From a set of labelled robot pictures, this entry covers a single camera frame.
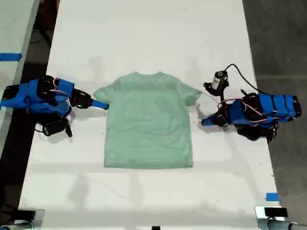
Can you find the small black box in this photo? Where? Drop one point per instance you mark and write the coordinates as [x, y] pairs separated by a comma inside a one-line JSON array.
[[275, 212], [27, 214]]

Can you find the grey metal pipe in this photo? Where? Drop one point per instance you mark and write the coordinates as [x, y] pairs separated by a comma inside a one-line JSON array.
[[280, 225], [16, 226]]

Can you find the silver metal bracket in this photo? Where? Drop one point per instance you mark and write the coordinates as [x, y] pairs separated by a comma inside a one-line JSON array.
[[260, 213]]

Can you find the black camera stalk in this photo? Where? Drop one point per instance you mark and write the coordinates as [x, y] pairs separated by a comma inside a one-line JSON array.
[[68, 128], [217, 90]]

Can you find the short blue tape strip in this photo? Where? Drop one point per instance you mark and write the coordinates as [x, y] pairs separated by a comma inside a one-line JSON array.
[[272, 197]]

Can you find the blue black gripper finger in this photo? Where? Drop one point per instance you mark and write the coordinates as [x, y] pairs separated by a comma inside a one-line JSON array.
[[100, 106], [99, 103], [211, 118], [210, 123]]

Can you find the tiny black clip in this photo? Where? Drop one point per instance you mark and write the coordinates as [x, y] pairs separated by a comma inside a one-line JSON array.
[[156, 227]]

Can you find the long blue tape strip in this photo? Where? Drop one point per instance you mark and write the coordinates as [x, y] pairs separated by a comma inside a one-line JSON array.
[[10, 57]]

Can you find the pale green t-shirt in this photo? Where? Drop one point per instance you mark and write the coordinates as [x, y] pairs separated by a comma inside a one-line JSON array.
[[148, 119]]

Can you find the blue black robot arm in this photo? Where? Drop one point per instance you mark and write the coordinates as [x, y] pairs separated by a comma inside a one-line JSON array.
[[275, 107], [36, 100]]

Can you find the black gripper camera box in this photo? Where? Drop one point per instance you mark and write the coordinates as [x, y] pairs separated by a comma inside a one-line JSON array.
[[53, 128], [219, 79]]

